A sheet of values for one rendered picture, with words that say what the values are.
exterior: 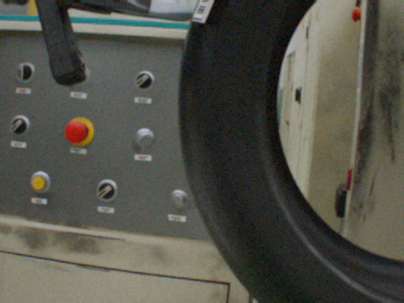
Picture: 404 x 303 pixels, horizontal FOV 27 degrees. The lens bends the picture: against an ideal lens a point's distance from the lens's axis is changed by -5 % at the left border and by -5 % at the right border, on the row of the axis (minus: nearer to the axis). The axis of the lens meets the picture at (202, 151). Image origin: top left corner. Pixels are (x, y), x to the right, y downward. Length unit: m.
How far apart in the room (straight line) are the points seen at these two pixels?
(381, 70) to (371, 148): 0.10
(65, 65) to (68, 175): 0.71
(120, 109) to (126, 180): 0.13
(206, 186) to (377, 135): 0.40
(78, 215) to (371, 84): 0.67
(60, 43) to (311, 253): 0.34
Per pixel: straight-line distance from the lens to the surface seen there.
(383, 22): 1.17
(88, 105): 1.59
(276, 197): 0.78
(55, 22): 0.92
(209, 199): 0.82
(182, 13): 0.90
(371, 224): 1.17
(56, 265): 1.58
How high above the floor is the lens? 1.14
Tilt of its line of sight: 3 degrees down
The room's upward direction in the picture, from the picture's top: 5 degrees clockwise
